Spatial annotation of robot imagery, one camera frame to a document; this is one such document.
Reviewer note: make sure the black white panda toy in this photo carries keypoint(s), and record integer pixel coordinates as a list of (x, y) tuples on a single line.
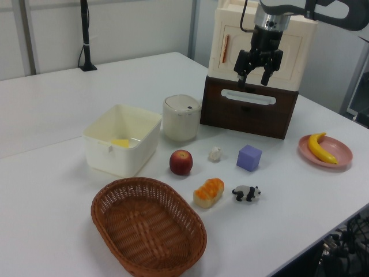
[(245, 192)]

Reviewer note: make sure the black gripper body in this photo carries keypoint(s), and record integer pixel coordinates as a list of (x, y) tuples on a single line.
[(265, 40)]

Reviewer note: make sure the yellow block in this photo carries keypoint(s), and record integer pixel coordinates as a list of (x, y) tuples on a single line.
[(120, 142)]

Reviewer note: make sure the pink plate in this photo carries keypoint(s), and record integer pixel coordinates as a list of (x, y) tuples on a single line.
[(341, 153)]

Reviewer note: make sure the brown wicker basket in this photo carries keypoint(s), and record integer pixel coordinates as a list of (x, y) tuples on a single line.
[(147, 228)]

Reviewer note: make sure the grey metal frame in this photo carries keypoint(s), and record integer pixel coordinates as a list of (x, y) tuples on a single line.
[(356, 95)]

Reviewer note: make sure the yellow banana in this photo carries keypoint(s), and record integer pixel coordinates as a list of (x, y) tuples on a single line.
[(317, 148)]

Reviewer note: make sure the cream plastic cabinet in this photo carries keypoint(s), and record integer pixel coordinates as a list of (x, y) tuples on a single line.
[(288, 57)]

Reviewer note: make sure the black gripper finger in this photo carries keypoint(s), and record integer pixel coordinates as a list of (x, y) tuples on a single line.
[(243, 62), (274, 62)]

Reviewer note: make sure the orange glazed bread loaf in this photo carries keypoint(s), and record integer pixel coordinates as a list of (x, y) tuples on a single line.
[(208, 192)]

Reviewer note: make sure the crumpled white paper ball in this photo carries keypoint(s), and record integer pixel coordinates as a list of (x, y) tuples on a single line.
[(215, 154)]

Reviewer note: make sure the red apple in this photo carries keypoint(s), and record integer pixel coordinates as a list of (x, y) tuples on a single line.
[(180, 162)]

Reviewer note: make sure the white lidded trash bin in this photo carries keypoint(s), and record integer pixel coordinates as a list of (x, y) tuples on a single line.
[(181, 118)]

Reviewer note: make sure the dark brown drawer box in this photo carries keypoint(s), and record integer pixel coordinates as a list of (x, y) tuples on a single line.
[(248, 115)]

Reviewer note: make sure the purple cube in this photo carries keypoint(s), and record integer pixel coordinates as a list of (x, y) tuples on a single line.
[(248, 158)]

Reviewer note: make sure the cream square plastic container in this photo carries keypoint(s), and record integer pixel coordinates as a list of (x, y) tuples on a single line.
[(127, 161)]

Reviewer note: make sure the black pole stand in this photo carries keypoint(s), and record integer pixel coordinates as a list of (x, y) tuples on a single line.
[(86, 40)]

